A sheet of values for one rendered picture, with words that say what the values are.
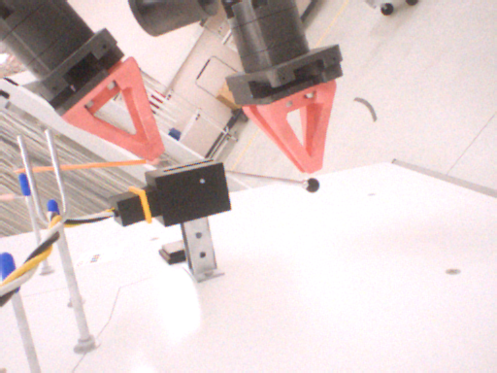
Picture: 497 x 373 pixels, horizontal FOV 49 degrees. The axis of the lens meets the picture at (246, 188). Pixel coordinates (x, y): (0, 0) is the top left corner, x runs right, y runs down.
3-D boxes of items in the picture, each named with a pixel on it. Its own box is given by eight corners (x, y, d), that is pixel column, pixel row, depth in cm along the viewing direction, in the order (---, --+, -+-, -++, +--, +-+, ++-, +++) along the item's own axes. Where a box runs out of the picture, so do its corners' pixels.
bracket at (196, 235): (225, 274, 44) (215, 216, 43) (197, 283, 43) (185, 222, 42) (208, 260, 48) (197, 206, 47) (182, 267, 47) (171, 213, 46)
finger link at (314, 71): (302, 193, 43) (265, 80, 41) (265, 182, 50) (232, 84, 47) (371, 160, 45) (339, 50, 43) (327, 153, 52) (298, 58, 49)
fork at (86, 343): (101, 336, 36) (50, 127, 34) (105, 347, 35) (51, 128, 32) (71, 346, 36) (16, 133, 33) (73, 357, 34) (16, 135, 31)
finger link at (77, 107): (131, 190, 41) (39, 95, 37) (118, 173, 48) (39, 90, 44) (197, 131, 42) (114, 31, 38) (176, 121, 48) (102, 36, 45)
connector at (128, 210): (180, 209, 43) (174, 185, 42) (120, 228, 41) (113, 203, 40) (167, 204, 45) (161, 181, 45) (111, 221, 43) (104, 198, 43)
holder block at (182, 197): (232, 210, 44) (223, 161, 43) (165, 227, 42) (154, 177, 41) (215, 202, 47) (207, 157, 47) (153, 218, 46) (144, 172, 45)
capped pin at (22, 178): (58, 271, 53) (30, 162, 51) (43, 277, 52) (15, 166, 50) (51, 268, 54) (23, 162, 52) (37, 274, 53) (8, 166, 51)
